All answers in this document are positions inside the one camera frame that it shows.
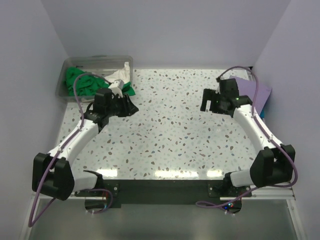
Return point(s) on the green t shirt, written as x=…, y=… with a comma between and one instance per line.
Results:
x=88, y=84

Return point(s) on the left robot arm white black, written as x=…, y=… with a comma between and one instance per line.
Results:
x=52, y=173

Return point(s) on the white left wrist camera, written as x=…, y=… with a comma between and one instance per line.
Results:
x=117, y=85

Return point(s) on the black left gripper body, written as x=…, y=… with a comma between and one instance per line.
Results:
x=117, y=107

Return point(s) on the clear plastic bin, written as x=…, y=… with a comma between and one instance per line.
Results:
x=89, y=64

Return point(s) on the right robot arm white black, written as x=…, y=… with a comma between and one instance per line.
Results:
x=274, y=162

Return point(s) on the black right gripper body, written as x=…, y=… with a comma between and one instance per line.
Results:
x=218, y=106

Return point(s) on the purple t shirt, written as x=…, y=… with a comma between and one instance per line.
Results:
x=248, y=88

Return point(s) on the teal folded t shirt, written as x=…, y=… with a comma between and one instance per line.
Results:
x=262, y=113

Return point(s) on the white t shirt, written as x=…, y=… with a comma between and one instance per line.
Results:
x=111, y=75

